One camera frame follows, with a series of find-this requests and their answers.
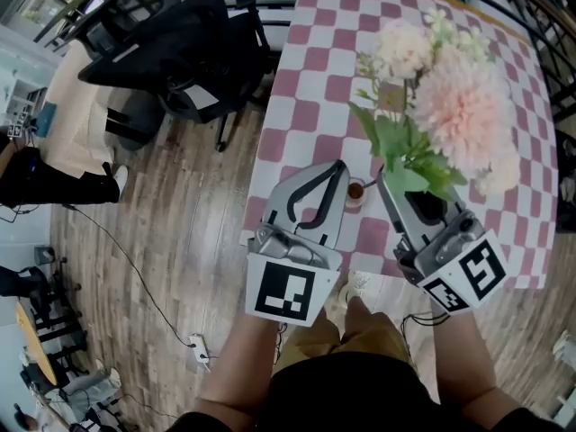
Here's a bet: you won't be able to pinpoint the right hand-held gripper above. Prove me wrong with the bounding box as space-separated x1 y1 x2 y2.
376 173 510 318

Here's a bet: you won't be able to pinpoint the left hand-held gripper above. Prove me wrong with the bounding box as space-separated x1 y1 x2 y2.
245 158 352 329

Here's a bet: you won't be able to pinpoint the pink ceramic vase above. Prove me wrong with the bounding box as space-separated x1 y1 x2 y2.
344 176 368 209

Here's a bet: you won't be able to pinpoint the pink artificial flower bouquet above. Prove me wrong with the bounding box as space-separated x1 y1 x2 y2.
348 9 523 202

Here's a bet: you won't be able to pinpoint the person's left forearm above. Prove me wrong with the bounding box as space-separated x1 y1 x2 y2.
195 315 280 422

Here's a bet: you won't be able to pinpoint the person's right forearm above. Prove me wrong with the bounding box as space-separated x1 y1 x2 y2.
429 306 500 409

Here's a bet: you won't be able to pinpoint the person's right white shoe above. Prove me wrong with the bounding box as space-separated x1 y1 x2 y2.
337 270 374 308

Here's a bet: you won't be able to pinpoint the person's right leg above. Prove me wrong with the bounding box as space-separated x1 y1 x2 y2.
344 294 382 328

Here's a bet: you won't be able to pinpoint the pink white checkered tablecloth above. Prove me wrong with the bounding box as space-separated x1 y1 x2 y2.
240 0 559 290

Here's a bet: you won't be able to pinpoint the person's mustard shorts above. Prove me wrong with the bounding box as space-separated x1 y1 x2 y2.
274 306 413 380

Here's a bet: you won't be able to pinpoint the black office chair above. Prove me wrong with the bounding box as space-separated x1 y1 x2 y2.
76 0 271 152
555 128 576 233

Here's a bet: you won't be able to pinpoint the white power strip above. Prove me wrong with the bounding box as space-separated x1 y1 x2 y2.
188 334 212 364

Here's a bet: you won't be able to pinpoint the wooden topped black railing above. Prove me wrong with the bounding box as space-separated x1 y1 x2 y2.
33 0 576 121

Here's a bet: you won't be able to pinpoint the person's black shirt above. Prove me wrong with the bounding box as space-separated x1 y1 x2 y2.
166 351 563 432

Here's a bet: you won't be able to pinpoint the dark grey round bin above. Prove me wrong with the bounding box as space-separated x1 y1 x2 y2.
105 91 166 152

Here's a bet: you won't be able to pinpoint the beige cloth covered table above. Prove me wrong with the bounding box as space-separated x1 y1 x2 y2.
42 38 118 179

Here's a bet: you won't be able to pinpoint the black equipment stand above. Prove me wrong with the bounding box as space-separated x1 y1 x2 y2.
0 245 91 377

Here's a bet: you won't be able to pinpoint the round yellow table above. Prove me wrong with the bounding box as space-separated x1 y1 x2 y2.
15 301 59 386

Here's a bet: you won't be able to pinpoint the black wrist cord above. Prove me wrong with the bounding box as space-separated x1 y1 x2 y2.
401 310 451 328

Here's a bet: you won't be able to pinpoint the black floor cable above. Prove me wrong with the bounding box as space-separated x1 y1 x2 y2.
62 202 194 348

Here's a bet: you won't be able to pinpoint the white metal frame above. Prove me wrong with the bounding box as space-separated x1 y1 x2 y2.
552 328 576 422

